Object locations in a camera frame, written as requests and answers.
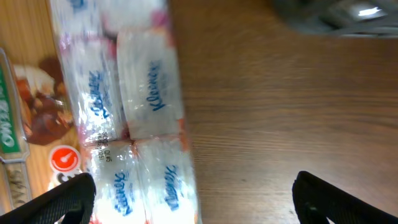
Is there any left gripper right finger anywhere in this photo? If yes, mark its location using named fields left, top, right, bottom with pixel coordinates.
left=292, top=171, right=397, bottom=224

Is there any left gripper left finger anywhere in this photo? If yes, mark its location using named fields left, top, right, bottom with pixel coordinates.
left=1, top=173, right=96, bottom=224

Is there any San Remo spaghetti pack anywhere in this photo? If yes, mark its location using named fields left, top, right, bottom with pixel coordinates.
left=1, top=0, right=82, bottom=213

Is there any Kleenex tissue multipack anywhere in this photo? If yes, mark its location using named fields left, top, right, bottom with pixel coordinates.
left=50, top=0, right=201, bottom=224

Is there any grey plastic shopping basket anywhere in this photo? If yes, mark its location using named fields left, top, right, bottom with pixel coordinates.
left=272, top=0, right=397, bottom=39

